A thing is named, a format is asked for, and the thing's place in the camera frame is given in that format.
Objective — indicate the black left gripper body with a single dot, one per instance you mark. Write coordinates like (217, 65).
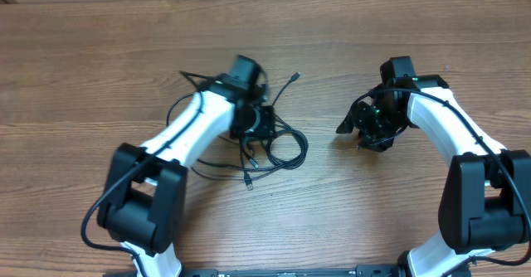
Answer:
(256, 123)

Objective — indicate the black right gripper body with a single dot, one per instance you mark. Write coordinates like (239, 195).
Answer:
(378, 128)

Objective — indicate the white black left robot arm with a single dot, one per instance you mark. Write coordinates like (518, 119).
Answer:
(142, 205)

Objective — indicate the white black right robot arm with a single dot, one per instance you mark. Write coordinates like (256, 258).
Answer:
(485, 204)

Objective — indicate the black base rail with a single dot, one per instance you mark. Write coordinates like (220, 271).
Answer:
(290, 273)

